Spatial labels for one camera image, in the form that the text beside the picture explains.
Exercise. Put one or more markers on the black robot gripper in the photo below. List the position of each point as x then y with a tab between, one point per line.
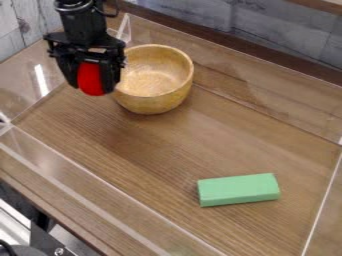
85	42

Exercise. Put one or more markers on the red plush strawberry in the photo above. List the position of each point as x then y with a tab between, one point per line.
89	79

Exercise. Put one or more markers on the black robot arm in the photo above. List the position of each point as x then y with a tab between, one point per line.
78	3

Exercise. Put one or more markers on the clear acrylic triangular stand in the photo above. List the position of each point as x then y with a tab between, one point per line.
122	32

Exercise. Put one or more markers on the wooden bowl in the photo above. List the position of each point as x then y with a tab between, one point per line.
157	79

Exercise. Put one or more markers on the green foam block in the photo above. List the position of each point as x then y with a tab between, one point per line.
238	189

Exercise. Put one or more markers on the clear acrylic tray wall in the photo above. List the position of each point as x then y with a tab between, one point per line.
117	224

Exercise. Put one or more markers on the black metal bracket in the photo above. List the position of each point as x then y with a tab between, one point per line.
47	243

